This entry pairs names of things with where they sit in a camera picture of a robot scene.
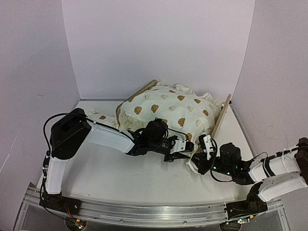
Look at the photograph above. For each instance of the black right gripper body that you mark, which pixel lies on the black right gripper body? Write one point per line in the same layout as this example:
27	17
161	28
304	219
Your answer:
226	170

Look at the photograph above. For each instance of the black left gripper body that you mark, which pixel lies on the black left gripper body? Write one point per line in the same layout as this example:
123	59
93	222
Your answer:
175	156

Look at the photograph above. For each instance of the bear print cushion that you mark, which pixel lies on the bear print cushion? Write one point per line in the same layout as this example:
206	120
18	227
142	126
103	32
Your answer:
161	112

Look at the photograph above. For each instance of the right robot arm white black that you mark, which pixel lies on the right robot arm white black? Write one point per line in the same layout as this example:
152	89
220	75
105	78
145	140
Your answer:
269	177

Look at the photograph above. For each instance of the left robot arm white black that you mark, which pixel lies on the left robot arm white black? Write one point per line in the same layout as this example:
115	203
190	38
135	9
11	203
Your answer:
75	129

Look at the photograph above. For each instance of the small bear print pillow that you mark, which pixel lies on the small bear print pillow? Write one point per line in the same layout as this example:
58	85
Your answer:
103	117

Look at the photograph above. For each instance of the small circuit board with leds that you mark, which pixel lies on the small circuit board with leds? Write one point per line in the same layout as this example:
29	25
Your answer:
75	224

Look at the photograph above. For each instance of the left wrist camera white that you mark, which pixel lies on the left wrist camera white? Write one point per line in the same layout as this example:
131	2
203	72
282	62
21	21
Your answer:
177	146

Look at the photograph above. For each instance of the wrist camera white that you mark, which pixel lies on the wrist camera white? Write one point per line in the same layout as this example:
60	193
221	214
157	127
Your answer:
177	146
208	145

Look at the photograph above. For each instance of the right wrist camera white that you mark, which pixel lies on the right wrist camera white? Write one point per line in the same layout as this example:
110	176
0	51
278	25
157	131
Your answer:
208	145

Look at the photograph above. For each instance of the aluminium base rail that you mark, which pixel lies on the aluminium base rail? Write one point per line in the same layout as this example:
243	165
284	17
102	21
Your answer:
157	216

